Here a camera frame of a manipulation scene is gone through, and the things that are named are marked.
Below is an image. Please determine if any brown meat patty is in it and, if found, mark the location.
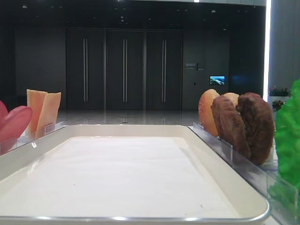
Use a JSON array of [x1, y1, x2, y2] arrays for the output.
[[211, 95, 251, 159], [236, 92, 275, 165]]

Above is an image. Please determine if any orange cheese slice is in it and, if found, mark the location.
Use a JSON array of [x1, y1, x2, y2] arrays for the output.
[[37, 92, 61, 131], [27, 89, 47, 134]]

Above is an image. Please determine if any green lettuce leaf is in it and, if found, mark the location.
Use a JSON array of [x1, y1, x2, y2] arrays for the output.
[[269, 80, 300, 225]]

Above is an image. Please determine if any sesame bun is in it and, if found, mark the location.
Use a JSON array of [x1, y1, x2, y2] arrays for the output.
[[198, 89, 219, 137], [224, 92, 239, 105]]

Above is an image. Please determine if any black triple door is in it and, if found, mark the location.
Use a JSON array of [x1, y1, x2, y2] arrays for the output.
[[66, 29, 183, 110]]

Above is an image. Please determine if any white rectangular tray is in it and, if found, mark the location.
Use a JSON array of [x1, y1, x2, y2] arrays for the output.
[[0, 125, 271, 225]]

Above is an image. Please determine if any potted flower plant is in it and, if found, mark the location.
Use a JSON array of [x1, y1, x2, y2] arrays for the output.
[[268, 86, 290, 112]]

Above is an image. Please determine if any wall display screen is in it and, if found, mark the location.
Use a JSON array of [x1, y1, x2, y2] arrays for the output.
[[210, 76, 225, 85]]

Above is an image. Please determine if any clear long left rail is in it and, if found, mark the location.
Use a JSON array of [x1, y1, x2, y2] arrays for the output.
[[0, 121, 66, 155]]

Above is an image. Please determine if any clear long rail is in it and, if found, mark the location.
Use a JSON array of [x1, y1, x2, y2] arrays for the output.
[[0, 121, 66, 155], [191, 122, 300, 225]]

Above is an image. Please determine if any clear long right rail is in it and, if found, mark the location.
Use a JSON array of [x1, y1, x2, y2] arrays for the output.
[[191, 122, 300, 225]]

